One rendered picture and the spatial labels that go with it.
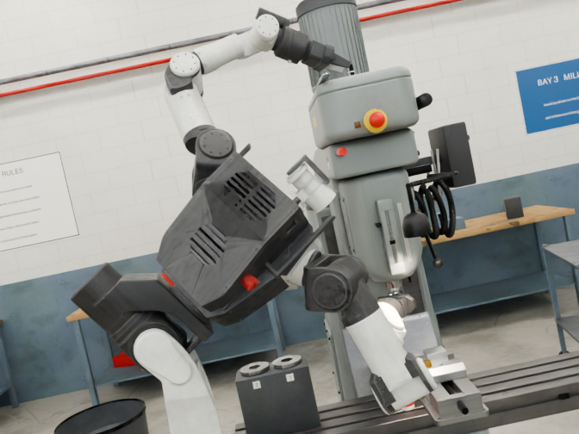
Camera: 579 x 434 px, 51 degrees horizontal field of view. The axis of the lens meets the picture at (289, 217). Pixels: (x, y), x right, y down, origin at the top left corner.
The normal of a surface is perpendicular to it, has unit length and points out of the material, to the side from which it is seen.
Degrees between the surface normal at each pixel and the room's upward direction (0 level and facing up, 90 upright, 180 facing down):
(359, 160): 90
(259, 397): 90
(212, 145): 61
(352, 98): 90
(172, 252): 75
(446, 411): 90
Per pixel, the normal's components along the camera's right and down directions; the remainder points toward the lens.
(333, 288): -0.36, 0.14
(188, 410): 0.19, 0.44
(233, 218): -0.37, -0.12
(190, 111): 0.05, -0.44
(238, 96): 0.02, 0.07
